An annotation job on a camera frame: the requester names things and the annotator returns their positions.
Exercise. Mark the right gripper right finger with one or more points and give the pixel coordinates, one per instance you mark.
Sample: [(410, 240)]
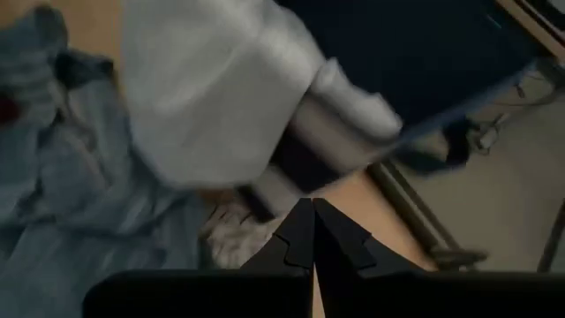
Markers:
[(348, 256)]

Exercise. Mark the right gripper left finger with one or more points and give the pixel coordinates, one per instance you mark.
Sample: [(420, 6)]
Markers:
[(282, 256)]

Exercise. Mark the white leaf-print garment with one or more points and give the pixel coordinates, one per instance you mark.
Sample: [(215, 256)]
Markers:
[(238, 240)]

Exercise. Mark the blue striped towel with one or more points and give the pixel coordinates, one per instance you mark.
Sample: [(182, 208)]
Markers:
[(79, 199)]

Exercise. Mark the navy white striped fabric basket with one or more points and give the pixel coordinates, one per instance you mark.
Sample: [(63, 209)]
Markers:
[(419, 53)]

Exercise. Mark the black aluminium extrusion frame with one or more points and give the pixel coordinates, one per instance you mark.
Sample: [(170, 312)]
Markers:
[(415, 216)]

